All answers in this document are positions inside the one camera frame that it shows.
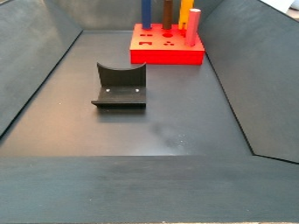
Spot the dark brown oval peg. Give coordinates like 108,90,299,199
163,0,174,30

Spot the red peg board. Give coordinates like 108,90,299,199
130,24,204,65

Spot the black curved stand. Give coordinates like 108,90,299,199
91,64,146,108

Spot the blue peg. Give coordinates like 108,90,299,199
142,0,152,30

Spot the yellow peg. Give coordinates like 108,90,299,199
179,0,194,30

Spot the pink hexagonal peg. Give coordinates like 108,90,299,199
184,9,202,46

